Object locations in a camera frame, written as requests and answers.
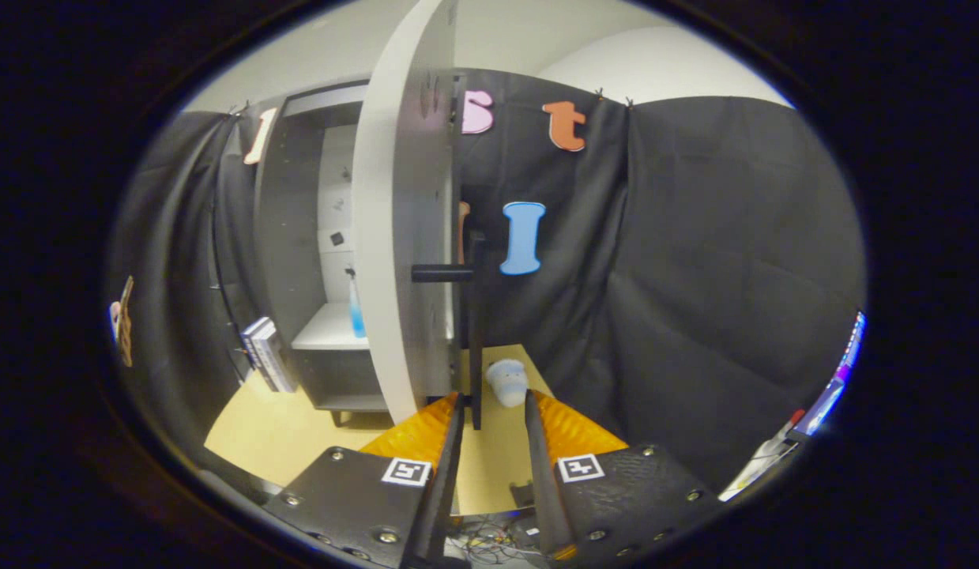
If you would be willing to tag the computer monitor screen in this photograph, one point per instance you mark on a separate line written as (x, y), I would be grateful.
(833, 391)

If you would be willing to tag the black backdrop cloth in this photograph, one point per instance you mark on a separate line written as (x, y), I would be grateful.
(694, 276)

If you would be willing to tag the grey cabinet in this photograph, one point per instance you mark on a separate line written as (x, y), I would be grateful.
(288, 237)

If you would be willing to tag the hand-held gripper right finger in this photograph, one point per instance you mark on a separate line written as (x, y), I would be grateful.
(546, 490)

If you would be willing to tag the white cabinet shelf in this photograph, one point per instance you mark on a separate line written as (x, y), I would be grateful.
(323, 332)

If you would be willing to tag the light grey cabinet door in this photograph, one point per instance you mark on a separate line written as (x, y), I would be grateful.
(410, 237)

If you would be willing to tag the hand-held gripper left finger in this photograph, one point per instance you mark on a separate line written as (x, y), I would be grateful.
(446, 490)

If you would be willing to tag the blue white bottle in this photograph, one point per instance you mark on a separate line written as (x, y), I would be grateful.
(356, 316)

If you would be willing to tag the small black box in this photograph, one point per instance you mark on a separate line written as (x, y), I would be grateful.
(522, 495)

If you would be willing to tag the white paper cup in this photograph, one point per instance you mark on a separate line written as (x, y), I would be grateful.
(506, 383)

